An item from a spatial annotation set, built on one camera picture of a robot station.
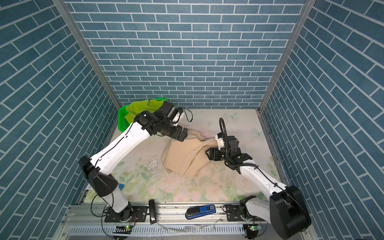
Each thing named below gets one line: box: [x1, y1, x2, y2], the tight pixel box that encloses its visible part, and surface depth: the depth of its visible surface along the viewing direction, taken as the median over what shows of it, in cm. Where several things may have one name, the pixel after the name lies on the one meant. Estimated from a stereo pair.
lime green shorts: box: [124, 99, 165, 124], surface depth 112 cm
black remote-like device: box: [148, 199, 157, 225], surface depth 74 cm
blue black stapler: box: [185, 204, 216, 220], surface depth 74 cm
